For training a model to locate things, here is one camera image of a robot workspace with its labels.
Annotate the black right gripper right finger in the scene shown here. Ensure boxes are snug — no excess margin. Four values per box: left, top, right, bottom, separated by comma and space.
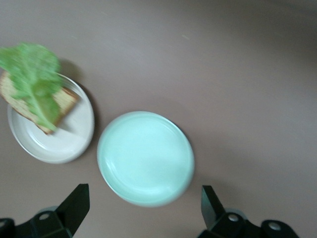
198, 185, 268, 238

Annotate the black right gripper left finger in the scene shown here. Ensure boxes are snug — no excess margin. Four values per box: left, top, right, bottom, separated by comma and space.
14, 183, 90, 238

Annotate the brown bread slice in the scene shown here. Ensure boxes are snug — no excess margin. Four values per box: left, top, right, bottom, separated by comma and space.
0, 71, 80, 136

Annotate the green lettuce leaf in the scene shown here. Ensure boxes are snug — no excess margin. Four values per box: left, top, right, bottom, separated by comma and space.
0, 42, 62, 132

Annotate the beige plate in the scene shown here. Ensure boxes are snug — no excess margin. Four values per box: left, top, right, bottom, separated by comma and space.
7, 73, 95, 164

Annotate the green plate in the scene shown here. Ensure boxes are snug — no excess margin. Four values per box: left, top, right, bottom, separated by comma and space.
96, 111, 195, 208

